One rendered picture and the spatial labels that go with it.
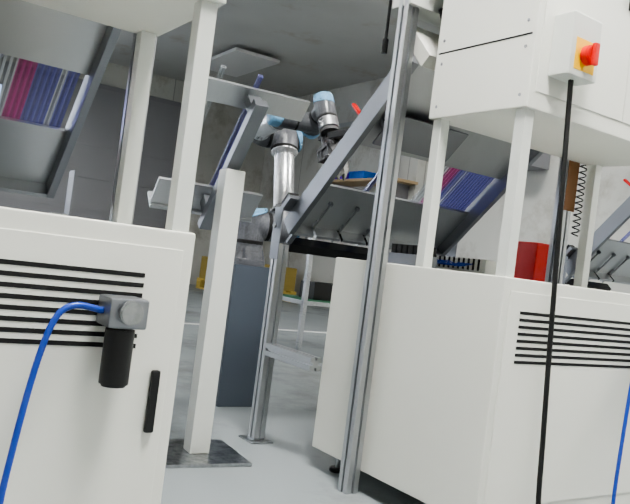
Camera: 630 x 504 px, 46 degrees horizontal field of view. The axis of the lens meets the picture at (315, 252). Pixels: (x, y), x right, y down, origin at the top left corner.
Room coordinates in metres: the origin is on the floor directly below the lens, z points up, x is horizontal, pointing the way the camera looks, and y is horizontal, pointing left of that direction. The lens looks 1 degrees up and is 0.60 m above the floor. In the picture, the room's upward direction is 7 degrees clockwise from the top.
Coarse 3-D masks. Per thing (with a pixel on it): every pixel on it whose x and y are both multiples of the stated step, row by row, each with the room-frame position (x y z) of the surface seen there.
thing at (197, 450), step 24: (240, 192) 2.12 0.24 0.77; (216, 216) 2.12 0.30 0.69; (216, 240) 2.10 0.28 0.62; (216, 264) 2.10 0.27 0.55; (216, 288) 2.10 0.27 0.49; (216, 312) 2.11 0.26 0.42; (216, 336) 2.11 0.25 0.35; (216, 360) 2.11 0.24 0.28; (192, 384) 2.14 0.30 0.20; (216, 384) 2.12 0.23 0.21; (192, 408) 2.11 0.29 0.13; (192, 432) 2.09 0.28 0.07; (168, 456) 2.04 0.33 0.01; (192, 456) 2.07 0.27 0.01; (216, 456) 2.10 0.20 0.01; (240, 456) 2.14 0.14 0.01
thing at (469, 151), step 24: (432, 72) 2.06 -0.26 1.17; (408, 96) 2.11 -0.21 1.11; (384, 120) 2.15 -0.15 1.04; (408, 120) 2.13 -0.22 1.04; (432, 120) 2.22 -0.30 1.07; (360, 144) 2.21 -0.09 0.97; (408, 144) 2.22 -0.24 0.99; (456, 144) 2.28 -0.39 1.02; (480, 144) 2.38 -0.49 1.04; (504, 144) 2.41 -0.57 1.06; (456, 168) 2.44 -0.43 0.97; (480, 168) 2.48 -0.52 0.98; (504, 168) 2.52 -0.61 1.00
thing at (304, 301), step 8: (312, 256) 4.56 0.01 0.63; (304, 280) 4.56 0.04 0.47; (304, 288) 4.55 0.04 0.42; (288, 296) 4.75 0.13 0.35; (296, 296) 4.88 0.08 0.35; (304, 296) 4.55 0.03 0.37; (304, 304) 4.55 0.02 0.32; (312, 304) 4.58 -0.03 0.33; (320, 304) 4.62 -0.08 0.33; (328, 304) 4.65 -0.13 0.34; (304, 312) 4.55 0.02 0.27; (304, 320) 4.56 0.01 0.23; (296, 344) 4.56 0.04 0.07
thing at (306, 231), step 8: (296, 232) 2.40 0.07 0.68; (304, 232) 2.42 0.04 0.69; (312, 232) 2.44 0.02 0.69; (320, 232) 2.46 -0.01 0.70; (328, 232) 2.49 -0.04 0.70; (336, 232) 2.51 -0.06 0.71; (344, 232) 2.53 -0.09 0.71; (336, 240) 2.49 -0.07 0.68; (344, 240) 2.51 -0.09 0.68; (352, 240) 2.53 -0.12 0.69; (360, 240) 2.55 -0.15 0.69; (368, 240) 2.58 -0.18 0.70; (392, 240) 2.66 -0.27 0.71
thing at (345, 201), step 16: (336, 192) 2.36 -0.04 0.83; (352, 192) 2.38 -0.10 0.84; (368, 192) 2.41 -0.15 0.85; (320, 208) 2.40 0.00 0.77; (336, 208) 2.42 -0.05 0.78; (352, 208) 2.45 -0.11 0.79; (368, 208) 2.47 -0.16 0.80; (400, 208) 2.52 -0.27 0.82; (416, 208) 2.55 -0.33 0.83; (448, 208) 2.62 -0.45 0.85; (304, 224) 2.44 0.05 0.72; (320, 224) 2.46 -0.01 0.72; (336, 224) 2.49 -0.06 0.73; (352, 224) 2.52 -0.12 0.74; (368, 224) 2.54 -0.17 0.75; (400, 224) 2.60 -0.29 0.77; (416, 224) 2.63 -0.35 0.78; (448, 224) 2.69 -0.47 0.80; (400, 240) 2.68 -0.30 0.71; (416, 240) 2.71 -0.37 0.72
